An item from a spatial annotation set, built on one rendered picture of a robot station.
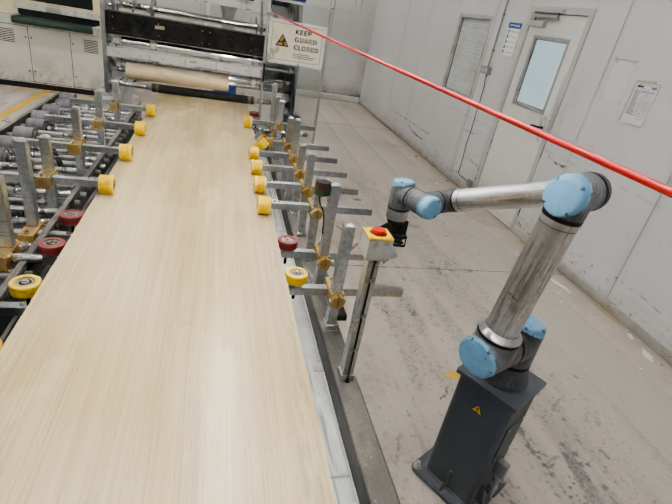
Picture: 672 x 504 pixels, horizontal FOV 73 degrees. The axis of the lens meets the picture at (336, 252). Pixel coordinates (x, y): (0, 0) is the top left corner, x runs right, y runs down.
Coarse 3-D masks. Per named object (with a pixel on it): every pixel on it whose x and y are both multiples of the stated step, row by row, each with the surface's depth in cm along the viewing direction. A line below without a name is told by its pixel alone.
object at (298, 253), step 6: (282, 252) 182; (288, 252) 183; (294, 252) 184; (300, 252) 184; (306, 252) 185; (312, 252) 186; (330, 252) 188; (336, 252) 189; (354, 252) 192; (360, 252) 193; (312, 258) 187; (354, 258) 191; (360, 258) 192
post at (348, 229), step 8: (344, 224) 151; (352, 224) 150; (344, 232) 150; (352, 232) 151; (344, 240) 152; (352, 240) 152; (344, 248) 153; (344, 256) 155; (336, 264) 158; (344, 264) 156; (336, 272) 158; (344, 272) 158; (336, 280) 159; (344, 280) 160; (336, 288) 161; (328, 304) 166; (328, 312) 166; (336, 312) 166; (328, 320) 167; (336, 320) 168
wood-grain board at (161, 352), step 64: (192, 128) 302; (128, 192) 197; (192, 192) 209; (64, 256) 146; (128, 256) 153; (192, 256) 159; (256, 256) 167; (64, 320) 120; (128, 320) 125; (192, 320) 129; (256, 320) 134; (0, 384) 99; (64, 384) 102; (128, 384) 105; (192, 384) 108; (256, 384) 112; (0, 448) 87; (64, 448) 89; (128, 448) 91; (192, 448) 93; (256, 448) 96; (320, 448) 98
